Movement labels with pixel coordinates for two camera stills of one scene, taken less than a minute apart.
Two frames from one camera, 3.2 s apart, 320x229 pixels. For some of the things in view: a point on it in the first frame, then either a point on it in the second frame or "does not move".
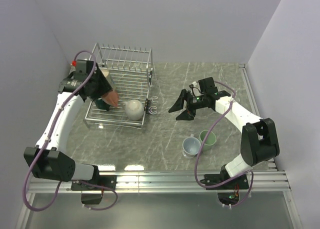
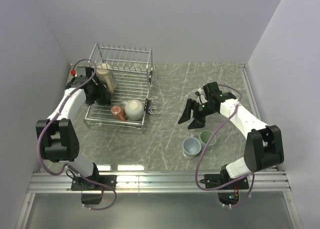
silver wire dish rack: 130,69 does not move
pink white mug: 111,98 → 117,110
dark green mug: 101,104 → 104,99
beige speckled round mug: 134,109 does not move
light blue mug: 191,147 does not move
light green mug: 210,141 does not move
